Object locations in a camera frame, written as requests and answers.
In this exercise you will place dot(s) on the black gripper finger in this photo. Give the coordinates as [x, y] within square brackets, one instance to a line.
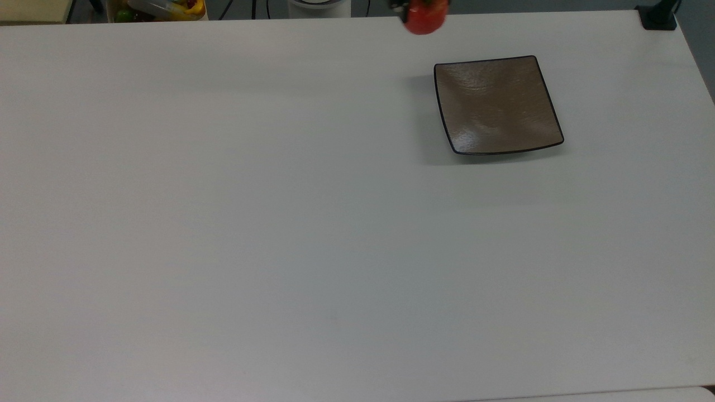
[398, 7]

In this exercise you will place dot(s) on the red apple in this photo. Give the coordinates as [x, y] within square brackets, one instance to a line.
[426, 18]

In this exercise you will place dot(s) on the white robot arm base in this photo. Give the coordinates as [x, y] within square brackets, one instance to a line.
[318, 9]

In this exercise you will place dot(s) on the square brown ceramic plate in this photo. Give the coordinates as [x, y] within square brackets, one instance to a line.
[496, 106]

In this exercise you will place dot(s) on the yellow toy fruit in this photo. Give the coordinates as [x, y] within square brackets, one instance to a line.
[193, 9]

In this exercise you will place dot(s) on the clear plastic toy fruit box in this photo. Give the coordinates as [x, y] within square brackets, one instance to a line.
[156, 10]

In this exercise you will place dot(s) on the green toy fruit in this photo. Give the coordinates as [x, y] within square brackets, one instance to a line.
[123, 15]

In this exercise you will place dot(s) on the beige box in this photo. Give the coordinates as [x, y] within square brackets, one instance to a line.
[33, 10]

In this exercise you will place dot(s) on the black table clamp mount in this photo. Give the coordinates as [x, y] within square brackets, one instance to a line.
[658, 17]

